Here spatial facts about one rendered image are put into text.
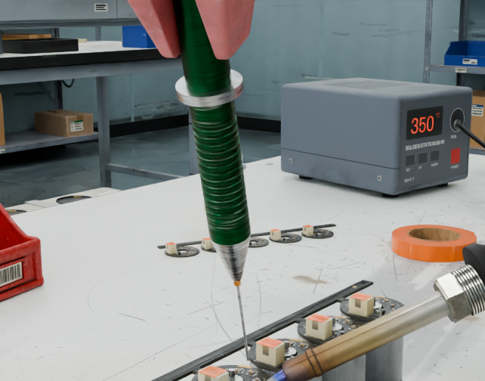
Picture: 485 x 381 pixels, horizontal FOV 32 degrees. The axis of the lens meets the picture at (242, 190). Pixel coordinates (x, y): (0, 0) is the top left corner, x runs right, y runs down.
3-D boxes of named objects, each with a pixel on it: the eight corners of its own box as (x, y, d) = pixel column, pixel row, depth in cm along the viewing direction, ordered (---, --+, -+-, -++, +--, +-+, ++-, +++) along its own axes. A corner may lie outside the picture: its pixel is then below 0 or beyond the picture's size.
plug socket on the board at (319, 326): (336, 334, 30) (337, 316, 30) (322, 341, 29) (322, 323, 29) (317, 328, 30) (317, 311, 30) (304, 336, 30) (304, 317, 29)
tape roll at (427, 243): (437, 267, 57) (439, 250, 57) (374, 248, 62) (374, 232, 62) (493, 252, 61) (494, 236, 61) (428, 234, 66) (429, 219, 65)
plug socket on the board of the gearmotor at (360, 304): (377, 311, 32) (378, 295, 32) (365, 318, 31) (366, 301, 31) (359, 307, 32) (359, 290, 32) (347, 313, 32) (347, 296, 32)
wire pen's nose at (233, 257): (210, 288, 23) (203, 243, 22) (224, 264, 24) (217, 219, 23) (248, 293, 22) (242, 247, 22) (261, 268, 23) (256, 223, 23)
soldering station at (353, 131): (471, 185, 83) (476, 87, 81) (394, 202, 76) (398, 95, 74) (354, 163, 94) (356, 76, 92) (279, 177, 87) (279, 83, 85)
